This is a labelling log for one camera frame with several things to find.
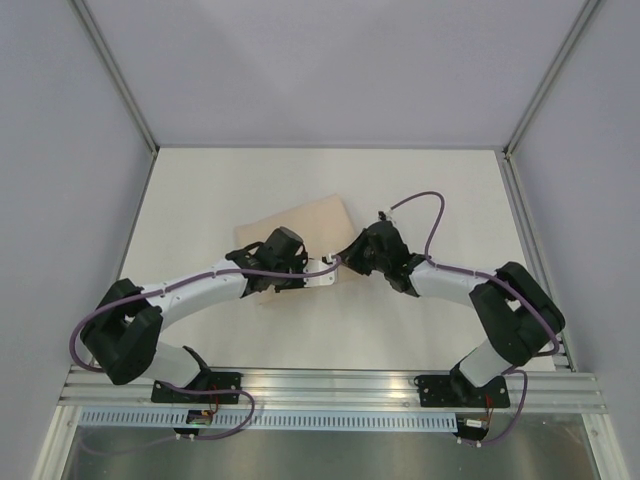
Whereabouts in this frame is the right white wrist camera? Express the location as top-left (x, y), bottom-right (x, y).
top-left (377, 210), bottom-right (396, 224)

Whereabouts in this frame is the slotted cable duct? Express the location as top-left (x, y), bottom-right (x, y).
top-left (78, 407), bottom-right (458, 433)

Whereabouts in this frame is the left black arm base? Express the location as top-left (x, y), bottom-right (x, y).
top-left (151, 370), bottom-right (242, 405)

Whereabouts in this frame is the right aluminium frame post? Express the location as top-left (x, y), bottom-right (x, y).
top-left (502, 0), bottom-right (604, 159)

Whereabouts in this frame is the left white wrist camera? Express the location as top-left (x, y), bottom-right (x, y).
top-left (303, 254), bottom-right (341, 288)

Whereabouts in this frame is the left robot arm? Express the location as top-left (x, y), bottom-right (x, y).
top-left (79, 227), bottom-right (308, 401)

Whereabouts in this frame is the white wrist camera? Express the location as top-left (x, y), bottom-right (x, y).
top-left (377, 210), bottom-right (396, 224)
top-left (303, 254), bottom-right (341, 288)

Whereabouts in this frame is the left aluminium frame post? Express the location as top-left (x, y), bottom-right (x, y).
top-left (68, 0), bottom-right (160, 159)

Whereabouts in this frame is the aluminium mounting rail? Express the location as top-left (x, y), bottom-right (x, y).
top-left (58, 367), bottom-right (607, 414)

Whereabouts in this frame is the beige cloth mat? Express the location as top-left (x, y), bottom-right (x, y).
top-left (233, 195), bottom-right (357, 307)

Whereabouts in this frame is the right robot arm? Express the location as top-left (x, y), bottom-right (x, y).
top-left (338, 220), bottom-right (566, 405)

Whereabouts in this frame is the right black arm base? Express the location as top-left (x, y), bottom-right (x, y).
top-left (413, 374), bottom-right (511, 409)

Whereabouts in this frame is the aluminium frame post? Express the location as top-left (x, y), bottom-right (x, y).
top-left (502, 0), bottom-right (604, 159)
top-left (68, 0), bottom-right (160, 159)

